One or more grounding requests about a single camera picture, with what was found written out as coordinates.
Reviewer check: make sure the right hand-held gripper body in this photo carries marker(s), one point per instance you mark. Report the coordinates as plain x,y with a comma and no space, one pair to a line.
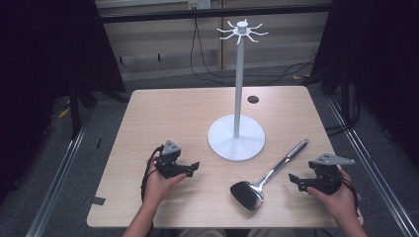
324,174

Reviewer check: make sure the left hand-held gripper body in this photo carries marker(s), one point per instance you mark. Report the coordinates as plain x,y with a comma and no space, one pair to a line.
168,161

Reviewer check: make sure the steel spatula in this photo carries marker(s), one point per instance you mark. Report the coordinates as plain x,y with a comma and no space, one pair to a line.
263,184

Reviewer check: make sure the white hook stand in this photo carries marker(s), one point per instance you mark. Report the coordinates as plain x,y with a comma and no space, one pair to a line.
237,131

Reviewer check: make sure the person's left hand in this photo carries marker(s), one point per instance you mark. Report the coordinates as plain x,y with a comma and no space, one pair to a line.
158,186

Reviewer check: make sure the person's right hand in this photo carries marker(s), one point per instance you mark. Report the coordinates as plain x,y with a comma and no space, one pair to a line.
336,200

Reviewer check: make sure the black tape piece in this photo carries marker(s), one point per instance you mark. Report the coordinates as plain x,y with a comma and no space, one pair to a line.
95,200

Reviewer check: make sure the black metal stand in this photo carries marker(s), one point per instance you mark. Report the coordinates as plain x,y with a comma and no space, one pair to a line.
75,105

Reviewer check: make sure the dark curtain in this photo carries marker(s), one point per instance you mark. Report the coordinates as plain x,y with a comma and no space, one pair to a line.
56,65
378,62

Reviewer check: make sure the wall power socket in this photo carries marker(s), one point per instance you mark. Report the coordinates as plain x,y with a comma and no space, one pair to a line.
199,4

